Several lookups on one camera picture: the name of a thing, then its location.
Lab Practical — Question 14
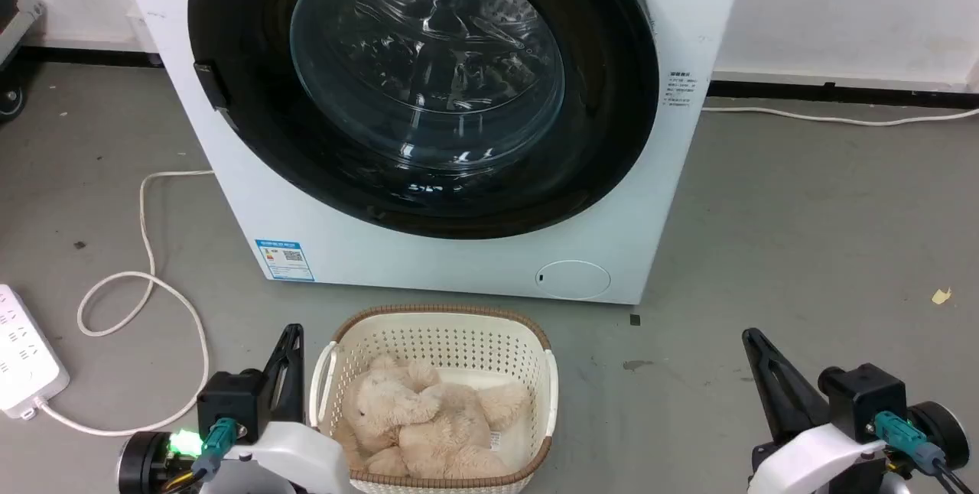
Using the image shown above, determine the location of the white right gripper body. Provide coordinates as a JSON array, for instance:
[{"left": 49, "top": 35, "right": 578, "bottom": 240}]
[{"left": 748, "top": 421, "right": 882, "bottom": 494}]

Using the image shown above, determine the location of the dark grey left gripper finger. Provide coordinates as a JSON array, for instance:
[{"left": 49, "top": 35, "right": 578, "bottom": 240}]
[
  {"left": 280, "top": 323, "right": 305, "bottom": 427},
  {"left": 262, "top": 326, "right": 291, "bottom": 426}
]

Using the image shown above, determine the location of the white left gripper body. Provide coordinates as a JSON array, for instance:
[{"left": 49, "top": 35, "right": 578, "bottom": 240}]
[{"left": 200, "top": 421, "right": 357, "bottom": 494}]

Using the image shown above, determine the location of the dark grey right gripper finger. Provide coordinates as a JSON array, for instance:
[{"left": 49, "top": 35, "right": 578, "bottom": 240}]
[{"left": 741, "top": 327, "right": 833, "bottom": 446}]

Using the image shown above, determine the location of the white front-load washing machine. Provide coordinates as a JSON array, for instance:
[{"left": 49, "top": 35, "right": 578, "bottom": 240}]
[{"left": 111, "top": 0, "right": 751, "bottom": 305}]

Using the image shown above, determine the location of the round black glass washer door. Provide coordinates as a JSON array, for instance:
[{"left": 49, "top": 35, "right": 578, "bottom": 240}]
[{"left": 187, "top": 0, "right": 660, "bottom": 241}]

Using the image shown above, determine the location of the blue energy label sticker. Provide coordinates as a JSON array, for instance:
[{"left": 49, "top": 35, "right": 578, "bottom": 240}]
[{"left": 255, "top": 239, "right": 316, "bottom": 283}]

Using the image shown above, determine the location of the beige plush teddy bear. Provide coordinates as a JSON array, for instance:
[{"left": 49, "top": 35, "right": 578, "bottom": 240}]
[{"left": 335, "top": 355, "right": 531, "bottom": 480}]

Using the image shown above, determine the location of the cream plastic laundry basket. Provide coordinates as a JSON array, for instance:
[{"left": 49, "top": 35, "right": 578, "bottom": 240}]
[{"left": 309, "top": 304, "right": 560, "bottom": 494}]

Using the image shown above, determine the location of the round white filter cover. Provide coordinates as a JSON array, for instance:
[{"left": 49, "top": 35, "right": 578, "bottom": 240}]
[{"left": 535, "top": 259, "right": 612, "bottom": 301}]

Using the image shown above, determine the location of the white power strip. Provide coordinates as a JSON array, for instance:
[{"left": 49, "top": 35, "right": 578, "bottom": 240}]
[{"left": 0, "top": 284, "right": 70, "bottom": 421}]

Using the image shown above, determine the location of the black text warning label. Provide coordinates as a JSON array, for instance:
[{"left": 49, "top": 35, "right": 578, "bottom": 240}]
[{"left": 663, "top": 70, "right": 699, "bottom": 109}]

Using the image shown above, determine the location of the black cart caster wheel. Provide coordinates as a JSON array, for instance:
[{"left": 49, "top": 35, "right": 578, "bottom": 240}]
[{"left": 0, "top": 75, "right": 28, "bottom": 125}]

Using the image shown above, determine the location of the teal plug left gripper cable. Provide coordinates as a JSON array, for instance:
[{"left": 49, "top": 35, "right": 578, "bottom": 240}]
[{"left": 189, "top": 417, "right": 239, "bottom": 481}]

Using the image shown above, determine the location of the teal plug gripper cable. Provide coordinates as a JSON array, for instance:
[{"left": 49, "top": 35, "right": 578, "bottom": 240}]
[
  {"left": 874, "top": 411, "right": 979, "bottom": 494},
  {"left": 189, "top": 417, "right": 239, "bottom": 481}
]

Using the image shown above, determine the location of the teal plug right gripper cable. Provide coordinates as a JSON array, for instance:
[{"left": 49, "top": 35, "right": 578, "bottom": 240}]
[{"left": 874, "top": 411, "right": 979, "bottom": 494}]

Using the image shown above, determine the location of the white power strip cable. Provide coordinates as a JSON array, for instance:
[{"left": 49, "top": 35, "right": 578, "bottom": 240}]
[{"left": 34, "top": 168, "right": 216, "bottom": 437}]

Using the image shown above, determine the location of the thin white floor cable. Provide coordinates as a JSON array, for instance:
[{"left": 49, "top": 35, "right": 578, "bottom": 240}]
[{"left": 701, "top": 105, "right": 979, "bottom": 128}]

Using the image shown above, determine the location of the grey cart frame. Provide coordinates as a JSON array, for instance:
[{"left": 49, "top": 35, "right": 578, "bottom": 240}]
[{"left": 0, "top": 0, "right": 44, "bottom": 70}]

